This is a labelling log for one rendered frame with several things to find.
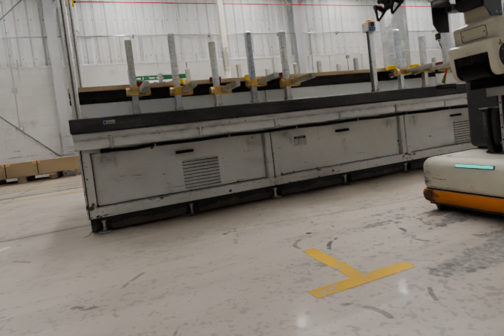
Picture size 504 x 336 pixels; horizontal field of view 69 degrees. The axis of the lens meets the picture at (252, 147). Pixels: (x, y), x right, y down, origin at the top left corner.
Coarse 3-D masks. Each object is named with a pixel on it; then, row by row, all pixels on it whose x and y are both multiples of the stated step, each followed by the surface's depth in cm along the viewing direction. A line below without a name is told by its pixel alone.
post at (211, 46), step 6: (210, 42) 230; (210, 48) 230; (210, 54) 231; (210, 60) 233; (216, 60) 231; (216, 66) 231; (216, 72) 231; (216, 78) 231; (216, 84) 231; (216, 96) 231; (216, 102) 232
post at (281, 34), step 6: (282, 36) 248; (282, 42) 248; (282, 48) 248; (282, 54) 249; (282, 60) 250; (282, 66) 251; (288, 66) 250; (282, 72) 252; (288, 72) 250; (288, 78) 250; (288, 90) 250; (288, 96) 250
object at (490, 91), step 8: (472, 56) 165; (480, 56) 162; (456, 64) 173; (464, 64) 169; (472, 64) 164; (480, 64) 161; (488, 64) 159; (464, 72) 169; (472, 72) 166; (480, 72) 163; (488, 72) 161; (472, 80) 171; (480, 80) 170; (488, 80) 166; (496, 80) 163; (472, 88) 173; (480, 88) 171; (488, 88) 180; (496, 88) 176; (488, 96) 180
